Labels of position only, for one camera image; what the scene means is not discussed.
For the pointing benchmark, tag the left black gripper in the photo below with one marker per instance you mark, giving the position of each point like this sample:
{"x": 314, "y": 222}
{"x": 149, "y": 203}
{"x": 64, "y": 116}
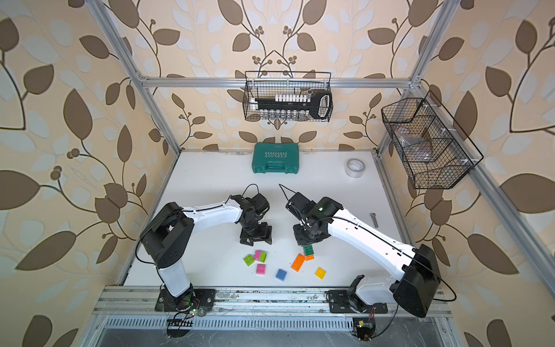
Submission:
{"x": 265, "y": 235}

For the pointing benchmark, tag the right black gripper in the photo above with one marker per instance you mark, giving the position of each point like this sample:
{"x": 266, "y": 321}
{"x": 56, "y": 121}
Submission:
{"x": 301, "y": 239}

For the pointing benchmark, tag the dark green long lego brick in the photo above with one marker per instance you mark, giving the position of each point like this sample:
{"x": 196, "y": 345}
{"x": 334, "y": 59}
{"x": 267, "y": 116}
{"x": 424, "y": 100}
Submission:
{"x": 308, "y": 250}

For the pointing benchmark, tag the long orange lego brick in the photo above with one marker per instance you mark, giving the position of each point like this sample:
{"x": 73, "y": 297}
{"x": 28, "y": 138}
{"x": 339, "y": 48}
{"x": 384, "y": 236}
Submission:
{"x": 298, "y": 262}

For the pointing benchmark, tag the yellow lego brick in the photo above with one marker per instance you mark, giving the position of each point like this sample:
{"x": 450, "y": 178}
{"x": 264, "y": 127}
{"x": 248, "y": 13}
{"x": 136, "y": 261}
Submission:
{"x": 320, "y": 273}

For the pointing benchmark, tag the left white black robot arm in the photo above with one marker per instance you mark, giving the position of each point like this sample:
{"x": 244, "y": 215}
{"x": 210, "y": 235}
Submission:
{"x": 166, "y": 237}

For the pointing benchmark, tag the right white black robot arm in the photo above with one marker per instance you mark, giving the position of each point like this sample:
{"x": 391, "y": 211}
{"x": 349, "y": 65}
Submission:
{"x": 413, "y": 274}

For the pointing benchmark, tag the blue lego brick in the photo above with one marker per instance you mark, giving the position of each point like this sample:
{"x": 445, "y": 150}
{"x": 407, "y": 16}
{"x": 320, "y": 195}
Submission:
{"x": 281, "y": 275}

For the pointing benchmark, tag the silver bolt on table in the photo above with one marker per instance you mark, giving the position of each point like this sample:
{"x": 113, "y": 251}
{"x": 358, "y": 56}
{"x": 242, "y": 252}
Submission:
{"x": 374, "y": 220}

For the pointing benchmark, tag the clear tape roll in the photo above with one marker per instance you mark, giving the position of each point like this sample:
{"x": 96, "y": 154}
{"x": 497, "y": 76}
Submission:
{"x": 355, "y": 168}

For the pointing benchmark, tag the green plastic tool case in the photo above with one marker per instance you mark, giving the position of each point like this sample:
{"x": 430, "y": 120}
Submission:
{"x": 276, "y": 158}

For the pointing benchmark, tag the black white tool in basket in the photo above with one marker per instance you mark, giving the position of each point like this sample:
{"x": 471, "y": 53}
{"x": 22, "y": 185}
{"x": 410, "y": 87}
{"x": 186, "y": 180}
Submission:
{"x": 312, "y": 105}

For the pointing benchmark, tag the plastic bag in basket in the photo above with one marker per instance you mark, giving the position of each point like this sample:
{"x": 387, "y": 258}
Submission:
{"x": 415, "y": 148}

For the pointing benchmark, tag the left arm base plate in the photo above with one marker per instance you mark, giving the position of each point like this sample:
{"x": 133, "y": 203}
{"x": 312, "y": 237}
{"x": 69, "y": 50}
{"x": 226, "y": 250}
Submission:
{"x": 191, "y": 300}

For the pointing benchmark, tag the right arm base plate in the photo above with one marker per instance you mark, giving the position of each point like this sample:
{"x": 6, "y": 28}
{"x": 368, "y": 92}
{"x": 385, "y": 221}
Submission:
{"x": 340, "y": 302}

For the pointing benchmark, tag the black wire basket back wall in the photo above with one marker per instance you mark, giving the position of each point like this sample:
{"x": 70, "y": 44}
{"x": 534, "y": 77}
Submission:
{"x": 267, "y": 83}

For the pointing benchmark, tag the black wire basket wall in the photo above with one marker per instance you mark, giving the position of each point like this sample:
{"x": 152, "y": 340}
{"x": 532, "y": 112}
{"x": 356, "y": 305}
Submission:
{"x": 267, "y": 83}
{"x": 435, "y": 150}

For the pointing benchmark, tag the black wire basket right wall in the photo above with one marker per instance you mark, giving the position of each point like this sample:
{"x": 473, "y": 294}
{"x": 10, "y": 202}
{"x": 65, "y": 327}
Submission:
{"x": 435, "y": 150}

